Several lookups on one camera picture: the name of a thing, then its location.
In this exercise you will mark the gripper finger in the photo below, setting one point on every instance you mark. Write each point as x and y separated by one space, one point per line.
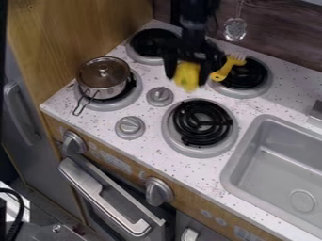
170 67
204 73

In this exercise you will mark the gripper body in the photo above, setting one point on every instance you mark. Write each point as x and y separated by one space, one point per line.
193 40

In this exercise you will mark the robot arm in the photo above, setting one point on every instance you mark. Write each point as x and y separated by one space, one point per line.
193 8

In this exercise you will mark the yellow brush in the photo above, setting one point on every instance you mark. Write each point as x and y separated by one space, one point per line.
225 69

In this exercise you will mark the toy stove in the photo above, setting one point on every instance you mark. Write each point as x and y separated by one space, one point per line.
201 124

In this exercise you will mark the silver pot with lid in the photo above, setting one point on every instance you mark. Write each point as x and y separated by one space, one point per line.
103 77

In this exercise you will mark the toy sink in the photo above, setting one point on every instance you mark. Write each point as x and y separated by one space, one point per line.
281 169

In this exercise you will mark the grey toy fridge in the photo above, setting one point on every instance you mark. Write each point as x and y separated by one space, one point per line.
25 131

